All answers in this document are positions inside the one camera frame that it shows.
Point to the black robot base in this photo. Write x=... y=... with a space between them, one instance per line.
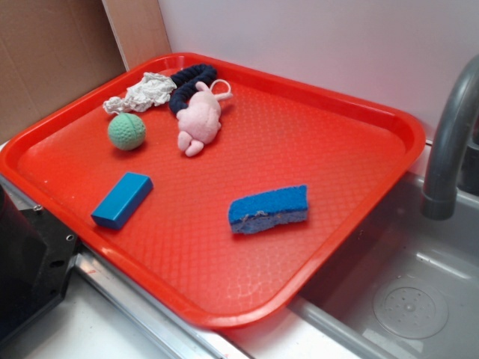
x=37 y=255

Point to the blue rectangular block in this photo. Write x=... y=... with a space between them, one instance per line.
x=122 y=201

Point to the blue sponge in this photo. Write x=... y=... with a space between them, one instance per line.
x=266 y=210

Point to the red plastic tray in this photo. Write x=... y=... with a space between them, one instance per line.
x=178 y=244

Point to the pink plush toy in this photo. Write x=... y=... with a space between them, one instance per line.
x=199 y=123

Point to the green textured ball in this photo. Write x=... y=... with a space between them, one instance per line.
x=127 y=131

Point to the crumpled white cloth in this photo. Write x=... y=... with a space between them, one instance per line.
x=153 y=90

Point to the grey plastic sink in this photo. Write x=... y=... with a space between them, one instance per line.
x=401 y=285

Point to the grey faucet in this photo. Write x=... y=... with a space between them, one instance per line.
x=453 y=159

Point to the brown cardboard panel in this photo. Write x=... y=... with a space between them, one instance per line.
x=53 y=52

